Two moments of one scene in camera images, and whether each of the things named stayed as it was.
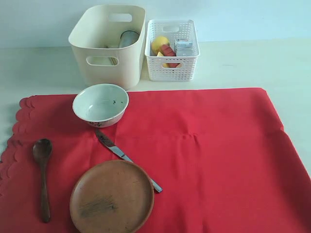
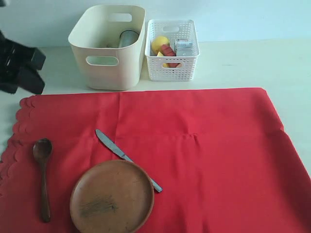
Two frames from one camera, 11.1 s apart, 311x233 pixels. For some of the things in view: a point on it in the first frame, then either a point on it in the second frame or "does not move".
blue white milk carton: (183, 47) does not move
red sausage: (167, 51) does not move
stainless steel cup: (128, 38) does not move
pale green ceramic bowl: (101, 105) → (102, 60)
